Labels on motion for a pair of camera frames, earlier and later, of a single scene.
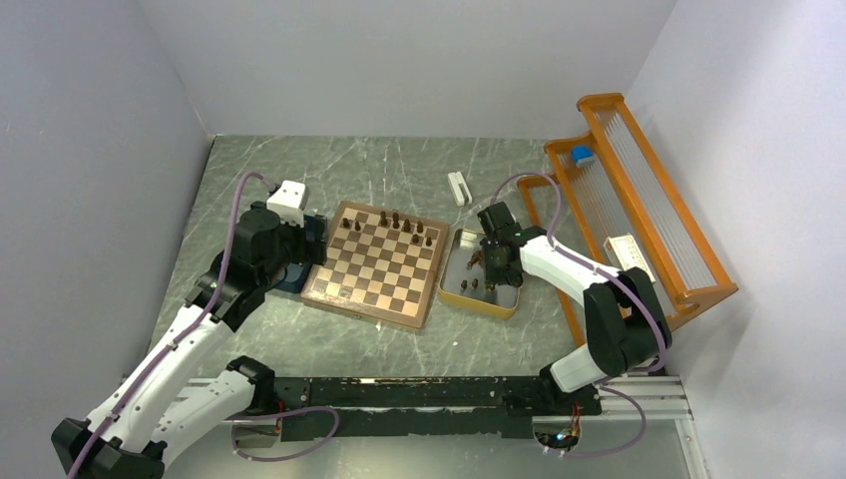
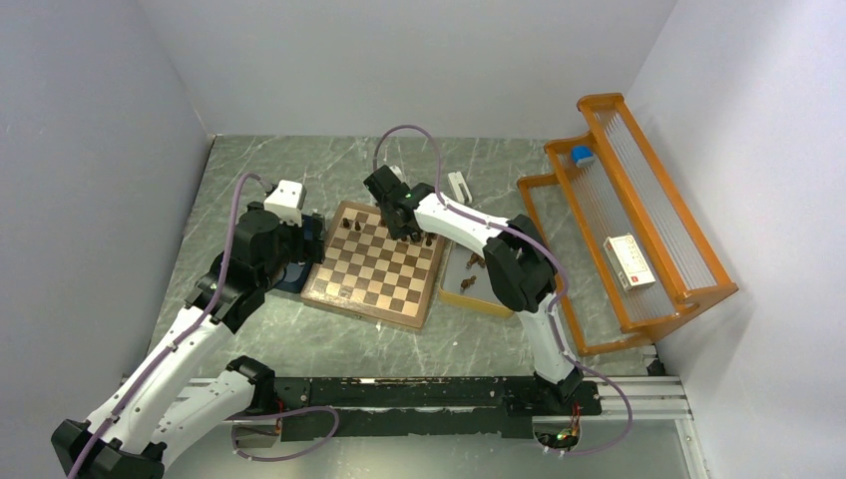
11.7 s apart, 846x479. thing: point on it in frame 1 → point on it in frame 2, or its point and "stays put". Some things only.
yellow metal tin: x=467 y=287 stays put
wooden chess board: x=379 y=263 stays put
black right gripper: x=492 y=274 → x=395 y=232
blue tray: x=292 y=277 stays put
